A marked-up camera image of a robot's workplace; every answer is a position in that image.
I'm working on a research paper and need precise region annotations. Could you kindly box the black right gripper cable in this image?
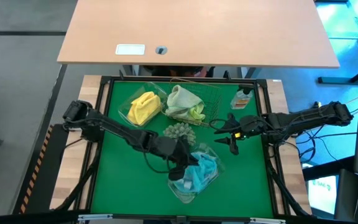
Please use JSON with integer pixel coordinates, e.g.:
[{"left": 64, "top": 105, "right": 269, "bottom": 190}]
[{"left": 209, "top": 118, "right": 230, "bottom": 129}]

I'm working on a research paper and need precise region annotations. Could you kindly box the light wooden desk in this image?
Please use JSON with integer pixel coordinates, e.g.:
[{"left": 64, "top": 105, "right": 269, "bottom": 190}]
[{"left": 57, "top": 0, "right": 341, "bottom": 69}]

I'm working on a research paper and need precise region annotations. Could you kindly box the lit display with logo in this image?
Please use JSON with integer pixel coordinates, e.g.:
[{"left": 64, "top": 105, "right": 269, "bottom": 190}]
[{"left": 306, "top": 175, "right": 338, "bottom": 215}]

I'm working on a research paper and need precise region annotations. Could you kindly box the pale green microfiber towel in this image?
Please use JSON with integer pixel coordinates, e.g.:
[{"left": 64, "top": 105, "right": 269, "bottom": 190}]
[{"left": 165, "top": 85, "right": 205, "bottom": 118}]

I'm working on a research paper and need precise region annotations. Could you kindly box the gold wire basket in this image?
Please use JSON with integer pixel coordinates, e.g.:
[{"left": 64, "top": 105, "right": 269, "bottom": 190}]
[{"left": 162, "top": 77, "right": 224, "bottom": 127}]

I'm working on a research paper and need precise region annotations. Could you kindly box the black desk foot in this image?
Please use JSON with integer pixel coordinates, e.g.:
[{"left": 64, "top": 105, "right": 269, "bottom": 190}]
[{"left": 318, "top": 60, "right": 358, "bottom": 85}]

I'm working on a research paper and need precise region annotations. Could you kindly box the clear spray bottle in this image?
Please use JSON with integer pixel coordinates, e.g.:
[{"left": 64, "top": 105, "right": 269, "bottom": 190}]
[{"left": 230, "top": 84, "right": 255, "bottom": 110}]

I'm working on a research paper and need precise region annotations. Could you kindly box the black table frame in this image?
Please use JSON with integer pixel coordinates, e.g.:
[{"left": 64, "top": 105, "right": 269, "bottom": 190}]
[{"left": 75, "top": 70, "right": 291, "bottom": 223}]

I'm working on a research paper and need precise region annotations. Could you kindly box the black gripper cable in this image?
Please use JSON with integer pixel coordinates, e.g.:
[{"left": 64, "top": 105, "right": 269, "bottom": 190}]
[
  {"left": 142, "top": 151, "right": 171, "bottom": 174},
  {"left": 209, "top": 118, "right": 230, "bottom": 129}
]

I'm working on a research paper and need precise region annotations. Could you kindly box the lime green microfiber towel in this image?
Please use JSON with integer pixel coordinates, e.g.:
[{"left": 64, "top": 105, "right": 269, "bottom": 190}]
[{"left": 174, "top": 104, "right": 206, "bottom": 122}]

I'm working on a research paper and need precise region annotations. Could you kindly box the teal microfiber towel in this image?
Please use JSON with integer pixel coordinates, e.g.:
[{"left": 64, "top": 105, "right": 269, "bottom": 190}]
[{"left": 185, "top": 151, "right": 219, "bottom": 193}]

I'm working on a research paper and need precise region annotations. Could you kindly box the black orange hazard strip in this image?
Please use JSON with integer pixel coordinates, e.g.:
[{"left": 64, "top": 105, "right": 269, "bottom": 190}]
[{"left": 12, "top": 124, "right": 70, "bottom": 215}]

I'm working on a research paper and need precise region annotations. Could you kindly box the clear plastic bin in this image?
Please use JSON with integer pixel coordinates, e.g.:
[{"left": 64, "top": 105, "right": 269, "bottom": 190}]
[
  {"left": 167, "top": 142, "right": 226, "bottom": 203},
  {"left": 117, "top": 82, "right": 168, "bottom": 129}
]

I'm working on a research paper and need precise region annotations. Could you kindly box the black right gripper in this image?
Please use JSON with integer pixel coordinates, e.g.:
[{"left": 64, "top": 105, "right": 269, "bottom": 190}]
[{"left": 213, "top": 113, "right": 267, "bottom": 156}]

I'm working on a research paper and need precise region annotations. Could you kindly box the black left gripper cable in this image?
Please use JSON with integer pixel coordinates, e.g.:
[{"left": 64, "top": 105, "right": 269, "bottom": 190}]
[{"left": 142, "top": 151, "right": 171, "bottom": 174}]

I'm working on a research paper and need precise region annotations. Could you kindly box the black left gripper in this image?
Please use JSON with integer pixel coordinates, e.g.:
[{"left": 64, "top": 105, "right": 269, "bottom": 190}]
[{"left": 150, "top": 136, "right": 201, "bottom": 182}]

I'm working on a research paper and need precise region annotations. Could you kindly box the silver aluminium bar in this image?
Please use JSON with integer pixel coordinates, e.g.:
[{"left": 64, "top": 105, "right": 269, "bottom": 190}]
[
  {"left": 249, "top": 217, "right": 287, "bottom": 224},
  {"left": 78, "top": 213, "right": 114, "bottom": 222}
]

